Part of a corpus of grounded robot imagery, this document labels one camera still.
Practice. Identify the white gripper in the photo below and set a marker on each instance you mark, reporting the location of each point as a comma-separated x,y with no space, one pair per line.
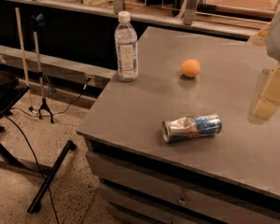
269,102

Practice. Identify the orange fruit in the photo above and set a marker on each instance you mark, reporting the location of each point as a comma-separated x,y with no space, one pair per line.
190,68

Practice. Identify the clear plastic water bottle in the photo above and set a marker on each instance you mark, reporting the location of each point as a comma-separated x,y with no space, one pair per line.
126,48

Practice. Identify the crushed blue silver can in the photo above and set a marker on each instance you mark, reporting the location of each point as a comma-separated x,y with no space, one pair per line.
190,127

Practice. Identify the grey cabinet drawers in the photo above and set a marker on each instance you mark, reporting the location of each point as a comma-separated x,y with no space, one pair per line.
203,181

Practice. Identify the black tripod stand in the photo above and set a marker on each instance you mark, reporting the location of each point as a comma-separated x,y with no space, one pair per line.
37,22

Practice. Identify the white stick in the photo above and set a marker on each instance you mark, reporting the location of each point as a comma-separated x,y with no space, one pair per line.
23,58

